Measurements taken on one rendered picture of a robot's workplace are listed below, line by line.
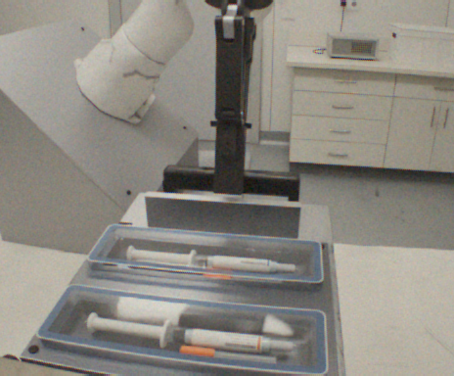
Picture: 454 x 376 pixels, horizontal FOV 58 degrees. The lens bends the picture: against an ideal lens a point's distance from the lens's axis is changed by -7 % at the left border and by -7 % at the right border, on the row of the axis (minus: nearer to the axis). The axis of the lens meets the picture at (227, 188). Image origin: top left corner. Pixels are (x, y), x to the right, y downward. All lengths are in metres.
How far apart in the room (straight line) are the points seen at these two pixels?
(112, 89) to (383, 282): 0.60
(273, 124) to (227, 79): 2.90
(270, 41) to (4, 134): 2.57
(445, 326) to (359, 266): 0.18
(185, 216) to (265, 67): 2.81
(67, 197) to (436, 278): 0.65
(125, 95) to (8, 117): 0.23
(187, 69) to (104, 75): 2.43
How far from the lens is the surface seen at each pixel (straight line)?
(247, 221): 0.42
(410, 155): 2.86
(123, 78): 0.84
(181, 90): 3.31
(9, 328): 0.71
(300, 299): 0.32
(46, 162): 0.76
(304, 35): 3.12
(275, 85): 3.22
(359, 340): 0.65
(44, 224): 0.83
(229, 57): 0.41
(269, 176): 0.46
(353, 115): 2.71
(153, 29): 0.80
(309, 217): 0.47
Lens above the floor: 1.21
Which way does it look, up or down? 27 degrees down
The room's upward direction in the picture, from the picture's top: straight up
